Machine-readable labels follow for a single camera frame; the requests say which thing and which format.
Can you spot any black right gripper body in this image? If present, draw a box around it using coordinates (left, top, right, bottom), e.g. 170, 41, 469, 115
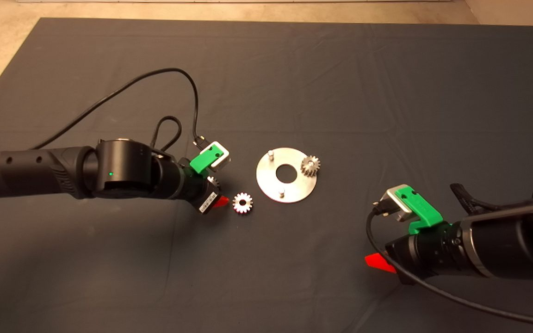
385, 223, 468, 285

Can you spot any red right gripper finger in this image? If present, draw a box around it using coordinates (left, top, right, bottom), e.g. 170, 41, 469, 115
365, 253, 397, 274

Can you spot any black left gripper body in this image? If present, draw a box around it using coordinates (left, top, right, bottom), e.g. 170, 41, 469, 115
176, 160, 221, 215

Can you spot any round metal carrier plate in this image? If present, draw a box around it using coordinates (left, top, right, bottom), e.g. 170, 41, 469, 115
256, 148, 318, 204

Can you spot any dark grey table cloth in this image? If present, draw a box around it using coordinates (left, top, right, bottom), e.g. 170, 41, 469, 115
0, 18, 533, 333

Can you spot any green left camera mount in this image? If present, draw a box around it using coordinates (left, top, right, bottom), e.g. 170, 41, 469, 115
189, 144, 224, 175

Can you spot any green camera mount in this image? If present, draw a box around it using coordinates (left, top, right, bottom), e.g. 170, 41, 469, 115
395, 184, 444, 235
189, 144, 224, 175

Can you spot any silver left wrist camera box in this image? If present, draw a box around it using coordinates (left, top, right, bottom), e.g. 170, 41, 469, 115
200, 140, 231, 172

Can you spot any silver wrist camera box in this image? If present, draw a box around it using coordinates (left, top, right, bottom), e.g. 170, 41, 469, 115
380, 185, 415, 222
200, 140, 231, 172

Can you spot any green right camera mount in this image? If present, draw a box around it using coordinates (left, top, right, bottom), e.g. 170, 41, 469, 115
395, 184, 444, 235

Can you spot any black left camera cable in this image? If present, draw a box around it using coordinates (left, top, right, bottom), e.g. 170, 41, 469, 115
31, 68, 207, 151

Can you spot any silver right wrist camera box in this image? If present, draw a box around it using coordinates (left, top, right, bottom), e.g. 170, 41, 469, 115
380, 185, 415, 222

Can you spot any braided black arm cable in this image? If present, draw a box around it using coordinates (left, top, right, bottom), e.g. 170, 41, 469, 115
150, 116, 182, 155

